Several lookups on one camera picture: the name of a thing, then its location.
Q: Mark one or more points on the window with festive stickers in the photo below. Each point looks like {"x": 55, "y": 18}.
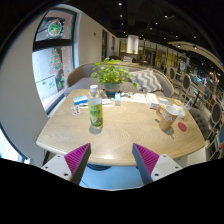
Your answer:
{"x": 53, "y": 63}

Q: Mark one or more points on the pill blister pack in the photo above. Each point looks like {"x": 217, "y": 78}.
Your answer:
{"x": 76, "y": 110}

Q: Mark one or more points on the clear green-labelled drink bottle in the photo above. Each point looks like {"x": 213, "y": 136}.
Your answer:
{"x": 95, "y": 113}

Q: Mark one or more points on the grey curved sofa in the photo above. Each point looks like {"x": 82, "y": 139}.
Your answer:
{"x": 81, "y": 75}

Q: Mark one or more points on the brown mug with white letters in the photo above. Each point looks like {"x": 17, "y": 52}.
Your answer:
{"x": 166, "y": 120}

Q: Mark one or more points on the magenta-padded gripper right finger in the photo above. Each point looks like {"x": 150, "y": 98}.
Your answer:
{"x": 163, "y": 165}

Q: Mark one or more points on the grey white chevron cushion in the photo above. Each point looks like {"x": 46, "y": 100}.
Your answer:
{"x": 148, "y": 80}

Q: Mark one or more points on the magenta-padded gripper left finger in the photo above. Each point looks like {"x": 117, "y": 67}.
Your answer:
{"x": 56, "y": 165}

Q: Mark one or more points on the long white box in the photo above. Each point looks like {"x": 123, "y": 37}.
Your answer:
{"x": 153, "y": 101}

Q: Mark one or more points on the blue and white flat box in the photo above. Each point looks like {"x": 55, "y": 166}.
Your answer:
{"x": 80, "y": 100}

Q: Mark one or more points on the small blue white packet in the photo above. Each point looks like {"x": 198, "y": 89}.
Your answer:
{"x": 163, "y": 101}

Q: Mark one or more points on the green potted plant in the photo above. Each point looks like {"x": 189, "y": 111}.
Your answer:
{"x": 111, "y": 74}

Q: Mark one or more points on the flat round red coaster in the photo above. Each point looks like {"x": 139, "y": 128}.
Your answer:
{"x": 182, "y": 126}

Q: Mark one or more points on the small blue white carton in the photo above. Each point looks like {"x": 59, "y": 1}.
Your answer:
{"x": 117, "y": 99}

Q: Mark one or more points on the dark tufted armchair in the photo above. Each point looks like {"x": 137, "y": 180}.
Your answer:
{"x": 198, "y": 120}

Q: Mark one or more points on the group of ceiling lights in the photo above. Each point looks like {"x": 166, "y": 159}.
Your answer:
{"x": 165, "y": 16}

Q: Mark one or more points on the group of dining chairs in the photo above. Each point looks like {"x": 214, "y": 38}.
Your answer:
{"x": 186, "y": 83}

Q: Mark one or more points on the printed paper leaflet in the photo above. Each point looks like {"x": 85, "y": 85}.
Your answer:
{"x": 136, "y": 98}

